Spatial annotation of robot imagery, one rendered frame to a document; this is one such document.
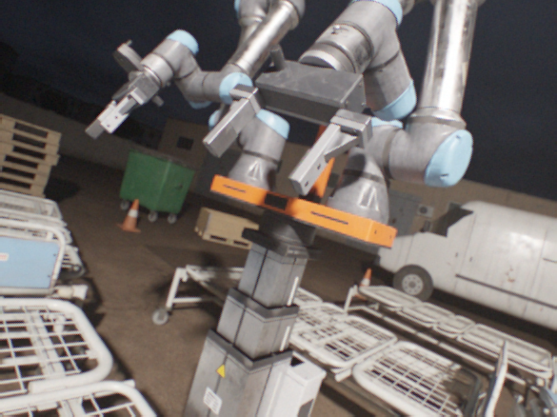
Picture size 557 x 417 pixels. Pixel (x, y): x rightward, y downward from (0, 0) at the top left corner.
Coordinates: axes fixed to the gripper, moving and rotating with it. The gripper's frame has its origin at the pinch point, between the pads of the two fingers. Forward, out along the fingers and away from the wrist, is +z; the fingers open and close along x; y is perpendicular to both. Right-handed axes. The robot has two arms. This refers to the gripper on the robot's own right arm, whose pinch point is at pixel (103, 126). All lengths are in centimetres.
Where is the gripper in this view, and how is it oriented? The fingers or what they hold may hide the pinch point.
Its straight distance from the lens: 80.1
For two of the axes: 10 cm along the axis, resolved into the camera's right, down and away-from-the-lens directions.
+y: 5.3, 6.1, 5.9
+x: -7.1, -0.6, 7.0
